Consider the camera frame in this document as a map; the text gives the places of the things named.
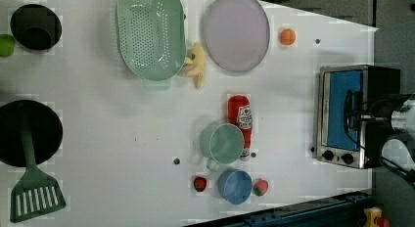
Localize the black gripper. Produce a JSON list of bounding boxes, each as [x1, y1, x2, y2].
[[360, 94, 411, 136]]

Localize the oven door with handle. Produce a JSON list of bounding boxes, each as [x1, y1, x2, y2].
[[322, 70, 362, 151]]

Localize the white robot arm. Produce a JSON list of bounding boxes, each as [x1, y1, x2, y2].
[[360, 94, 414, 181]]

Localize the black toaster oven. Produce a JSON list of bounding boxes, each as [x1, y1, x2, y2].
[[314, 65, 400, 169]]

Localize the yellow red clamp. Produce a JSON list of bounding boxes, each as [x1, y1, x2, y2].
[[363, 206, 391, 227]]

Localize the orange toy fruit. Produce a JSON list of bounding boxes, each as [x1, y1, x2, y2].
[[279, 28, 297, 46]]

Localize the red toy fruit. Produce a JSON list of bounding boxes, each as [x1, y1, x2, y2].
[[253, 178, 269, 197]]

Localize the red ketchup bottle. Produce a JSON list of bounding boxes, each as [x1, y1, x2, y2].
[[227, 95, 253, 161]]

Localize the blue cup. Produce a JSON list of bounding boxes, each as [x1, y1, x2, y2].
[[218, 168, 253, 204]]

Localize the green mug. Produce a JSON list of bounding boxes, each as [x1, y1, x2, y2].
[[201, 123, 245, 171]]

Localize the lilac oval plate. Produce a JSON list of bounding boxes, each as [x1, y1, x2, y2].
[[204, 0, 270, 72]]

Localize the small red strawberry toy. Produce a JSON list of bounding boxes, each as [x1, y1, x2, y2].
[[194, 176, 208, 192]]

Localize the toy banana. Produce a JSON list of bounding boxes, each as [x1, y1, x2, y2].
[[179, 42, 207, 89]]

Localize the green colander basket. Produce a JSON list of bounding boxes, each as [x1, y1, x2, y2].
[[116, 0, 187, 91]]

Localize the black round pan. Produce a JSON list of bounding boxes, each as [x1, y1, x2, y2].
[[0, 100, 63, 167]]

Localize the green slotted spatula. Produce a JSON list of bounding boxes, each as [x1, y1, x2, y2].
[[10, 110, 67, 223]]

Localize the black cylinder holder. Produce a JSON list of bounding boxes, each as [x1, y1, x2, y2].
[[10, 4, 63, 51]]

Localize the green small object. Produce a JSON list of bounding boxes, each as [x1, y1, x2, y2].
[[0, 34, 16, 57]]

